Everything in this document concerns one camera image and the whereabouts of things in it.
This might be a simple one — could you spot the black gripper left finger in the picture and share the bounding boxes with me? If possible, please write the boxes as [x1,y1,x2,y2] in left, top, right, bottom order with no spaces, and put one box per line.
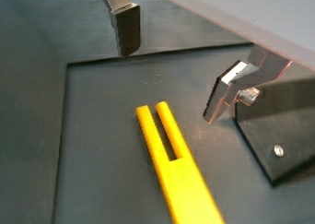
[103,0,141,57]

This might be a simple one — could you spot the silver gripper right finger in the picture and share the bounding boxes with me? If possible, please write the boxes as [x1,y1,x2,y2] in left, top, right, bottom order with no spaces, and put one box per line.
[203,45,292,124]

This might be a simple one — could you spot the yellow two-prong peg object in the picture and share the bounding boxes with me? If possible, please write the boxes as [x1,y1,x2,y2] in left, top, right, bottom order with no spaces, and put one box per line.
[137,101,226,224]

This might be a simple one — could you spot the black curved fixture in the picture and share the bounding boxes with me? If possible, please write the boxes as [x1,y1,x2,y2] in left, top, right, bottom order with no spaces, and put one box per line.
[234,77,315,186]

